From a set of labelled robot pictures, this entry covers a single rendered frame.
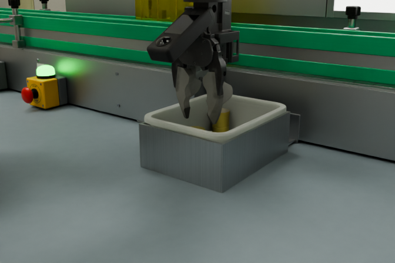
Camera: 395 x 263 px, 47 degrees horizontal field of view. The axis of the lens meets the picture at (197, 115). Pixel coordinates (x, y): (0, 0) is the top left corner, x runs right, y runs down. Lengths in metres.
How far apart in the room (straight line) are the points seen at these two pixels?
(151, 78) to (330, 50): 0.37
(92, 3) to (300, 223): 1.12
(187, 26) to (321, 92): 0.30
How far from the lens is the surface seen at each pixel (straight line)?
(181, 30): 0.70
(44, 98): 1.17
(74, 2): 1.63
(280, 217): 0.65
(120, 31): 1.06
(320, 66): 0.89
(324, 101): 0.88
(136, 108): 1.03
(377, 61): 0.86
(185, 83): 0.77
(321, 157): 0.86
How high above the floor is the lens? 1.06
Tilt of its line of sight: 17 degrees down
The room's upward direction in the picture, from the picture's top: straight up
